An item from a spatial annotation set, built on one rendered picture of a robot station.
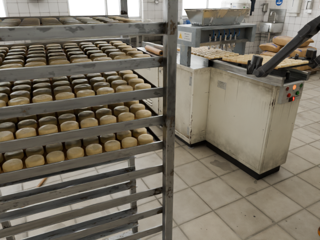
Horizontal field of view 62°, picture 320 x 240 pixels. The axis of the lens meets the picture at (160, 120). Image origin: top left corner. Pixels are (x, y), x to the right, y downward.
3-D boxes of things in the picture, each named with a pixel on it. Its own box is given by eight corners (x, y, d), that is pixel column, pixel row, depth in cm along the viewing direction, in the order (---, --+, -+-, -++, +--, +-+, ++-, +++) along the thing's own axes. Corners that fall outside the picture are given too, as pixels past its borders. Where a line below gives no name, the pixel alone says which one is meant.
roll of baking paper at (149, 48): (145, 50, 317) (145, 45, 315) (149, 50, 319) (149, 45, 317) (158, 56, 284) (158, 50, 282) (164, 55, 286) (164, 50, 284)
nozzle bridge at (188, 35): (173, 62, 258) (174, 25, 244) (228, 55, 291) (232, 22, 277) (194, 69, 232) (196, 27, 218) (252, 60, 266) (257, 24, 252)
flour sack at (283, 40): (269, 44, 565) (270, 35, 558) (280, 42, 587) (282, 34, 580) (302, 48, 511) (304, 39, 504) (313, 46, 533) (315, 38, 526)
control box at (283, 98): (276, 103, 195) (280, 85, 189) (296, 97, 206) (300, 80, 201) (281, 104, 192) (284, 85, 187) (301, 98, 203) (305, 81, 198)
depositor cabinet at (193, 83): (134, 110, 367) (131, 48, 332) (177, 101, 400) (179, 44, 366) (189, 152, 267) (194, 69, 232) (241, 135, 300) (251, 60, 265)
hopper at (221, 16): (182, 25, 246) (183, 8, 240) (227, 22, 272) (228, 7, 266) (202, 27, 223) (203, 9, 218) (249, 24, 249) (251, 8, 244)
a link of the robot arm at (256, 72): (258, 76, 175) (266, 76, 180) (264, 59, 170) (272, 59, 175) (244, 71, 183) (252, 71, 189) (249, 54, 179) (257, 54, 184)
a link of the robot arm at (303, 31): (312, 29, 145) (321, 31, 151) (305, 22, 147) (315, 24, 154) (255, 79, 176) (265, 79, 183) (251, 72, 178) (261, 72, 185)
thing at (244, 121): (204, 146, 276) (210, 60, 239) (228, 138, 292) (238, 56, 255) (257, 183, 221) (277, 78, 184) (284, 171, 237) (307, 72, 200)
